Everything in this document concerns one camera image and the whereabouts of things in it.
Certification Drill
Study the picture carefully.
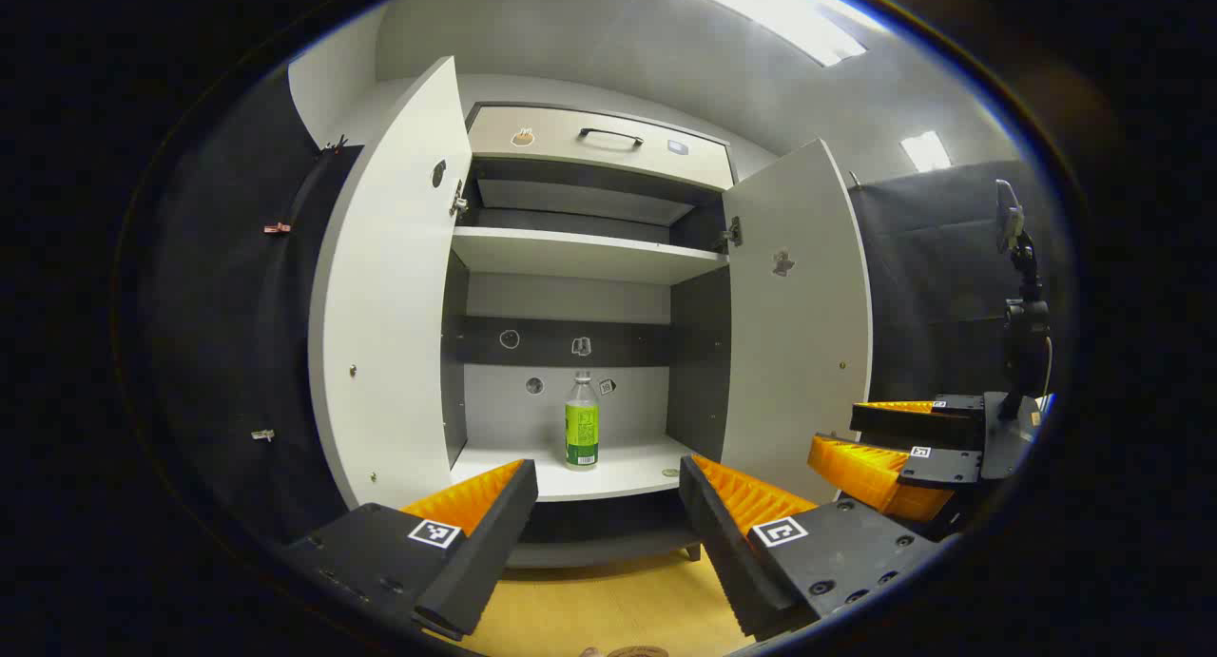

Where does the small ceiling light panel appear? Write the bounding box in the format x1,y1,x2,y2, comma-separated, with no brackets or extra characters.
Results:
899,129,953,174

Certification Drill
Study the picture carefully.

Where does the white and grey cabinet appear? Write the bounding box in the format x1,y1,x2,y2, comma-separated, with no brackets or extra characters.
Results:
442,101,738,570

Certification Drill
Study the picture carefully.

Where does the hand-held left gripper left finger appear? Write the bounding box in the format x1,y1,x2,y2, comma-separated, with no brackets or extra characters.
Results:
280,459,539,641

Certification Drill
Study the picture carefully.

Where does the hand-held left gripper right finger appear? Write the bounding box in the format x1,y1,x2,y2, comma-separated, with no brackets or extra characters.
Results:
678,454,944,642

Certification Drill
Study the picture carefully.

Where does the black backdrop cloth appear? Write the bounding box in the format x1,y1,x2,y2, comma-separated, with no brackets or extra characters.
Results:
143,68,367,549
849,160,1047,403

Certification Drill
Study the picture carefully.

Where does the white cabinet door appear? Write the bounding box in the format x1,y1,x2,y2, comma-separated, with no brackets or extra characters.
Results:
307,56,473,511
720,139,873,506

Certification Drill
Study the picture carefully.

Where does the clear bottle with green label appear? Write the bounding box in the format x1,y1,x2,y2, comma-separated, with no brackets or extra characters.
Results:
565,370,601,471

